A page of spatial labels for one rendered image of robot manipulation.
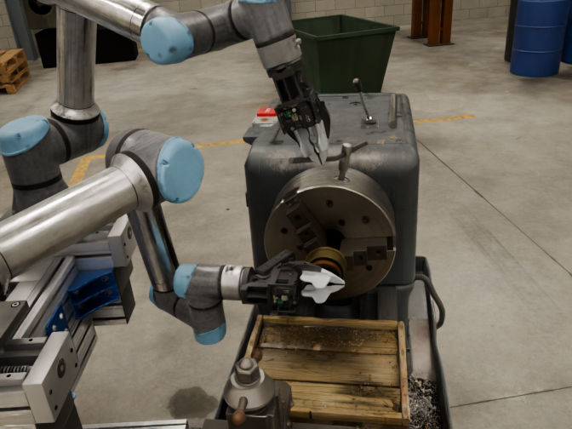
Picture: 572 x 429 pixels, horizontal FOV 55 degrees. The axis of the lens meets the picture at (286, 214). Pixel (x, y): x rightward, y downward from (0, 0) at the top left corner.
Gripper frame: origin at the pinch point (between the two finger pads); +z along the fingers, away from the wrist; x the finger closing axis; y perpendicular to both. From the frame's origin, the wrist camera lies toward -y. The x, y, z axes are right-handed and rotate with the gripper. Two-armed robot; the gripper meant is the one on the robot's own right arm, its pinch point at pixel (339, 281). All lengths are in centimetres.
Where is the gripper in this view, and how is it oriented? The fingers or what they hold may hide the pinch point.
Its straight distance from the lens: 117.4
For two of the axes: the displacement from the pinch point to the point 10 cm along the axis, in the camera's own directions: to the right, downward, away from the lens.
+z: 9.8, 0.2, -1.8
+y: -1.7, 4.6, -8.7
